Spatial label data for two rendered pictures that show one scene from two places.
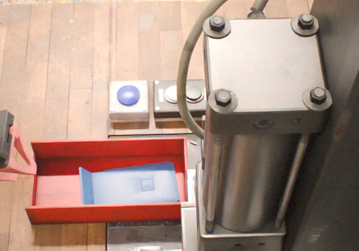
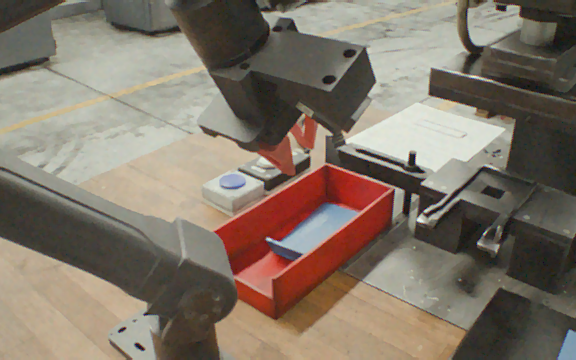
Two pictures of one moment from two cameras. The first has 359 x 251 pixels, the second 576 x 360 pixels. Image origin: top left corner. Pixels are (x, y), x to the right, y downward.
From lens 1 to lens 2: 0.84 m
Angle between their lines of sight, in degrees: 44
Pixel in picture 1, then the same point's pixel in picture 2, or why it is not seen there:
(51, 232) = (303, 311)
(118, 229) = (355, 266)
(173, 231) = (393, 237)
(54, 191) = (259, 281)
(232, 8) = not seen: hidden behind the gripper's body
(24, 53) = not seen: hidden behind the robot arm
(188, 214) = (500, 46)
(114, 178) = (298, 238)
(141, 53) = (195, 172)
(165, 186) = (344, 216)
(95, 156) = (259, 237)
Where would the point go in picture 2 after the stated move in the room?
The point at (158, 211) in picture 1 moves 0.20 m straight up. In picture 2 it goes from (375, 217) to (387, 71)
